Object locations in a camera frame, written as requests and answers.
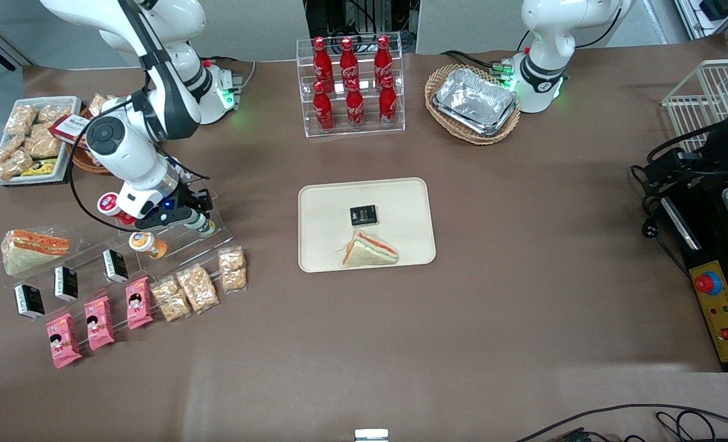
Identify clear acrylic tiered stand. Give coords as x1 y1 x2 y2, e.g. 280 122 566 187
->
5 178 237 320

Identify clear acrylic bottle rack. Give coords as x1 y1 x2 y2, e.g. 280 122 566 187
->
296 32 406 138

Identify grey arm base cable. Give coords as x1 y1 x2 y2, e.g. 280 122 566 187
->
232 60 257 93

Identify wicker basket with snacks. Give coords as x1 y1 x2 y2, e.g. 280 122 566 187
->
66 107 122 176

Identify yellow snack pack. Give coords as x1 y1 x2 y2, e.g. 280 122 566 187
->
20 158 58 177

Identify black equipment rack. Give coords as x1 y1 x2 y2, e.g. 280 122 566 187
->
304 0 421 55

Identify stack of foil trays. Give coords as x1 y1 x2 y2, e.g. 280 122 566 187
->
433 68 518 137

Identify coiled black cable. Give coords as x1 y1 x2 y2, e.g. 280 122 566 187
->
656 410 728 442

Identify black cable bundle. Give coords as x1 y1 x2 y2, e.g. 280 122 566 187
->
645 109 728 180

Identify red and white box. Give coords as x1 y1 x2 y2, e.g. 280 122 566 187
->
51 114 91 145

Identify wrapped triangle sandwich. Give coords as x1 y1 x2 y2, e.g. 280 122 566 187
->
341 230 400 268
1 229 70 276

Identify clear bag brown snack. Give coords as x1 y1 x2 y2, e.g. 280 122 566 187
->
0 135 26 163
37 104 71 123
25 126 63 159
88 93 116 117
0 150 33 182
5 104 38 136

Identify silver metal sealing bar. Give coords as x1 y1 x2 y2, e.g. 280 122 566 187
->
660 196 702 251

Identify white rectangular bin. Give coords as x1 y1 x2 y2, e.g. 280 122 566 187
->
0 96 82 186

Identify black power cable with plug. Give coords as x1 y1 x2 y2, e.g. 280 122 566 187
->
630 163 693 280

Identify cream plastic tray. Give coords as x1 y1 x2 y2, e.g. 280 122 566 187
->
298 177 437 273

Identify white wire basket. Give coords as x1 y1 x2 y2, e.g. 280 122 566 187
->
661 59 728 154

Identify aluminium frame shelf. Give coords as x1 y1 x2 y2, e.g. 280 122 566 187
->
674 0 728 44

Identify red emergency stop button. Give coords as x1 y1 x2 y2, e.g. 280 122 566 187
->
694 271 722 295

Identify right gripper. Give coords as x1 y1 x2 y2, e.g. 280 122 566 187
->
117 184 213 233

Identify wicker basket with foil trays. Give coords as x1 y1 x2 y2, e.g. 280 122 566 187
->
425 64 522 146

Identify black arm base cable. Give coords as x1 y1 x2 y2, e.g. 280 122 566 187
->
441 49 527 77

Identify red cola bottle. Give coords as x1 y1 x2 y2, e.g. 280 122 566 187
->
379 75 398 125
339 37 360 83
312 80 335 133
374 34 394 80
312 36 333 83
346 79 366 129

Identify pink snack pack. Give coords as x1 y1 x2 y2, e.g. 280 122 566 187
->
125 277 154 330
84 296 115 351
46 313 83 369

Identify clear bag peanut brittle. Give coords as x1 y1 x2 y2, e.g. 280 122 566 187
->
218 246 248 292
176 264 220 314
150 277 192 322

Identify long black cable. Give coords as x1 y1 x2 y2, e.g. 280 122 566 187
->
514 403 728 442

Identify orange gum bottle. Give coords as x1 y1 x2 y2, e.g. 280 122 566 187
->
129 231 168 258

